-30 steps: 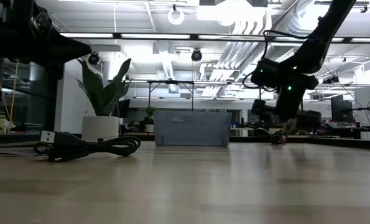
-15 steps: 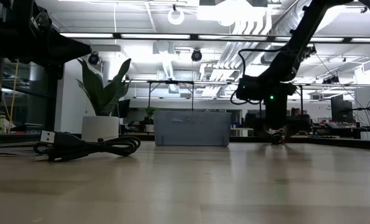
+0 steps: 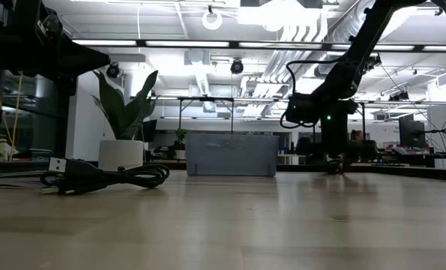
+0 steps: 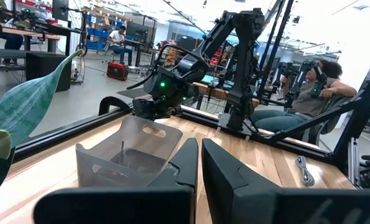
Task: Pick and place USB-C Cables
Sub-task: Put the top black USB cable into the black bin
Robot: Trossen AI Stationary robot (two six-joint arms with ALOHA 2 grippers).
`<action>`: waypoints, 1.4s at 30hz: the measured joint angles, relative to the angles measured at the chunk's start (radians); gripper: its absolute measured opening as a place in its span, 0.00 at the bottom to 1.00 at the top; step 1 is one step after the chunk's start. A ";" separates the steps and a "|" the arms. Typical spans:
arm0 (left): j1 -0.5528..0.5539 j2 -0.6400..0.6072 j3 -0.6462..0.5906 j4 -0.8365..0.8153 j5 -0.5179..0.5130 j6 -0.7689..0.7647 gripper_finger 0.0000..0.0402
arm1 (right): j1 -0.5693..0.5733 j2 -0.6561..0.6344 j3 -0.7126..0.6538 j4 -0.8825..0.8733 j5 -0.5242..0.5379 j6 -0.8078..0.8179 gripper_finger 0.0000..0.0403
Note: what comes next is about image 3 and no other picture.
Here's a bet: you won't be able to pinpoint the small grey storage box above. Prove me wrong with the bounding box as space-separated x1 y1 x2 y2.
28 148 52 163

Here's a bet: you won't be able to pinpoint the white ceiling ring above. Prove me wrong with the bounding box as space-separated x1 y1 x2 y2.
201 9 224 32

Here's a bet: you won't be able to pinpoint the white round plant pot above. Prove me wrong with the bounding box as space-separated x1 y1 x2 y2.
97 139 145 172

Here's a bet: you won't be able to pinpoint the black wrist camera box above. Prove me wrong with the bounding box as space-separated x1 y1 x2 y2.
284 92 322 125

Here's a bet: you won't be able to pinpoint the black office chair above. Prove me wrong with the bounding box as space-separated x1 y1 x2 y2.
295 136 314 156

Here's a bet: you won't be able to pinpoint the black USB cable bundle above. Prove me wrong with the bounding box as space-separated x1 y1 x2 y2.
39 157 171 197

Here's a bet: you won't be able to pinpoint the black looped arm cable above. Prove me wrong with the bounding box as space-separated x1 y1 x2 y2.
280 58 344 130

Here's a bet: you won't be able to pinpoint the large green leafy plant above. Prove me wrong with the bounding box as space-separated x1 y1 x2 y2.
91 69 160 142

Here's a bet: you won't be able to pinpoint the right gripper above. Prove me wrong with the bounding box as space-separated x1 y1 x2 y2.
319 99 359 176

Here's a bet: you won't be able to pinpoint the yellow hanging cables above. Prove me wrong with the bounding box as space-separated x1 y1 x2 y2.
0 68 24 161

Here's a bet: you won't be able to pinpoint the black folding table frame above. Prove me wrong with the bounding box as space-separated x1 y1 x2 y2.
177 96 235 136

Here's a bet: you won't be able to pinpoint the black computer monitor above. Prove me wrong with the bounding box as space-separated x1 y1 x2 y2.
398 118 427 149

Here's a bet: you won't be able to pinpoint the small green plant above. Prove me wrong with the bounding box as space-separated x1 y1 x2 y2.
174 127 190 161

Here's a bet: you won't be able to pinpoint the long ceiling light strip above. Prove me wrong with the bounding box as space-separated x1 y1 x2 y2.
70 38 446 53

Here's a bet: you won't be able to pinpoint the grey plastic bin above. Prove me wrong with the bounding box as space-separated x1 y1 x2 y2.
185 133 280 178

